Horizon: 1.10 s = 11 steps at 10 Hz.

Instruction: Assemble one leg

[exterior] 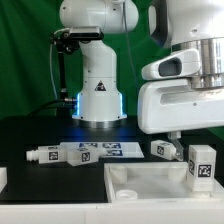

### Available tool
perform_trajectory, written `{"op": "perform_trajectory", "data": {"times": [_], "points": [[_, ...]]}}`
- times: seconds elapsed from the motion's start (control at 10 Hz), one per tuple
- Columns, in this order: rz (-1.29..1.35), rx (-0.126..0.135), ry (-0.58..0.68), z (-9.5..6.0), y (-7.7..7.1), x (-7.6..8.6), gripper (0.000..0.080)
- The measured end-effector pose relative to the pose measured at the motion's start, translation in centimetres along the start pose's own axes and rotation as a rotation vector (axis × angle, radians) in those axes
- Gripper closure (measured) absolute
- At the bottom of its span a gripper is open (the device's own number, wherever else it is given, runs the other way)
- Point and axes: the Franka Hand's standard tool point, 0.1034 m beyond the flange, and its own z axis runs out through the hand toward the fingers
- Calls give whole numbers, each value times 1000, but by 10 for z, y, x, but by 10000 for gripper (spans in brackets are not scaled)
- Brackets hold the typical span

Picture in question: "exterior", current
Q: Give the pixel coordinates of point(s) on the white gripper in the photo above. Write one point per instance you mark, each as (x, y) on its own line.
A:
(173, 106)

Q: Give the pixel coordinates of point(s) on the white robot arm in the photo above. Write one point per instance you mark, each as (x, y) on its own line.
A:
(173, 24)

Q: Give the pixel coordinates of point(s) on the white front rail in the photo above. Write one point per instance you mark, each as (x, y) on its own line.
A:
(201, 212)

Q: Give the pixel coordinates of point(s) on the white left bracket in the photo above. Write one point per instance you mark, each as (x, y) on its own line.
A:
(3, 178)

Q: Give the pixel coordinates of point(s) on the white square tabletop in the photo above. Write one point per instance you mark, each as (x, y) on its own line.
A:
(153, 182)

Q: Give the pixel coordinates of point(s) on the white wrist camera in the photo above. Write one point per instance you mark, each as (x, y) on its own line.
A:
(181, 63)

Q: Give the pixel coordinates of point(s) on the green backdrop curtain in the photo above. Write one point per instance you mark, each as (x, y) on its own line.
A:
(136, 33)

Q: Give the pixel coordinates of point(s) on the black mounted camera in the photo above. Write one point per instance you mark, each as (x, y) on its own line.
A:
(67, 40)

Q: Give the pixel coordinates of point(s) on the fiducial marker sheet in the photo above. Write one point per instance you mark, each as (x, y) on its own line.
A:
(111, 149)

